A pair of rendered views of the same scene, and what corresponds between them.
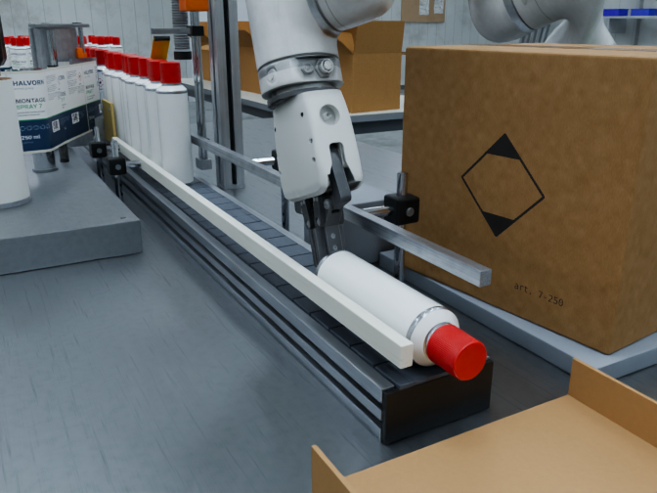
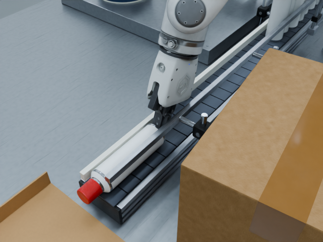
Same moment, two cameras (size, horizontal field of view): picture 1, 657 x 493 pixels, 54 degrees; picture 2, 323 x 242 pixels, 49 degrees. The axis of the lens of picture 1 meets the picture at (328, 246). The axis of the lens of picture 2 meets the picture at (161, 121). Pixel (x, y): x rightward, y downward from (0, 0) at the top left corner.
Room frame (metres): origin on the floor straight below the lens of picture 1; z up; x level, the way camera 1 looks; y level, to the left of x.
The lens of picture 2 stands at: (0.42, -0.50, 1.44)
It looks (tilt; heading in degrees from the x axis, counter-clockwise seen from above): 43 degrees down; 68
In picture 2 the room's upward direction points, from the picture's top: straight up
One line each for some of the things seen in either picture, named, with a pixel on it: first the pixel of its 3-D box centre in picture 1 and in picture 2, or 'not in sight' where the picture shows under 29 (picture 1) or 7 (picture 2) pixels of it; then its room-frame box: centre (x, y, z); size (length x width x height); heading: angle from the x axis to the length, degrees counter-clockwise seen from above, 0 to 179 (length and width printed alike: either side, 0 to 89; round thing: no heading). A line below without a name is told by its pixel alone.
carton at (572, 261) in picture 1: (565, 170); (292, 188); (0.73, -0.27, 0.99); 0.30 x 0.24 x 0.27; 35
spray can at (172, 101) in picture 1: (174, 124); (281, 5); (1.10, 0.26, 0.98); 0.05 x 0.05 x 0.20
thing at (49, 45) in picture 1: (68, 85); not in sight; (1.51, 0.59, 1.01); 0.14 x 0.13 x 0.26; 29
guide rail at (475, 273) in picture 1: (238, 158); (258, 47); (0.95, 0.13, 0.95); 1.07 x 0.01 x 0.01; 29
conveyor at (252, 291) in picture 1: (165, 187); (283, 33); (1.18, 0.31, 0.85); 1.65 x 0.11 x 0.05; 29
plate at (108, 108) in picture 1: (109, 121); not in sight; (1.43, 0.48, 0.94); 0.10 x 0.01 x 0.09; 29
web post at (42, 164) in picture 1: (38, 120); not in sight; (1.21, 0.54, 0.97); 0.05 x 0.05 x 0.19
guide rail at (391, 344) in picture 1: (191, 198); (230, 54); (0.91, 0.20, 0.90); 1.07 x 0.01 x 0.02; 29
